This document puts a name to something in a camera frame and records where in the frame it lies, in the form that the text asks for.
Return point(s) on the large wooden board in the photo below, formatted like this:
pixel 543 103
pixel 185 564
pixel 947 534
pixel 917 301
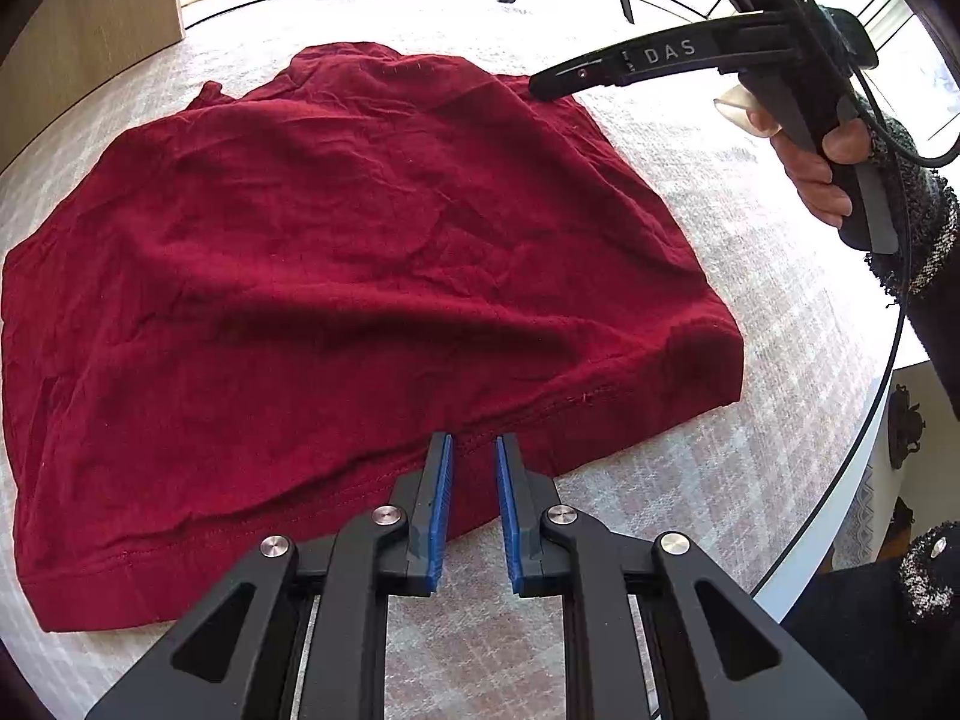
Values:
pixel 67 49

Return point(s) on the dark red shirt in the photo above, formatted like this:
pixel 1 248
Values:
pixel 251 316

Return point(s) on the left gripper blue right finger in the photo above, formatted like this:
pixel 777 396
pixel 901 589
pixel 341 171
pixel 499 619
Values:
pixel 652 629

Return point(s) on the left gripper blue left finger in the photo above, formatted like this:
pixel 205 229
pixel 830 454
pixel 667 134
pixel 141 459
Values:
pixel 298 630

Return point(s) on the person's right hand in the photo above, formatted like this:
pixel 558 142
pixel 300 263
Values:
pixel 810 172

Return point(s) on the black sleeved right forearm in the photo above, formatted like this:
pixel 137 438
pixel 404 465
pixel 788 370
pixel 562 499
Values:
pixel 923 272

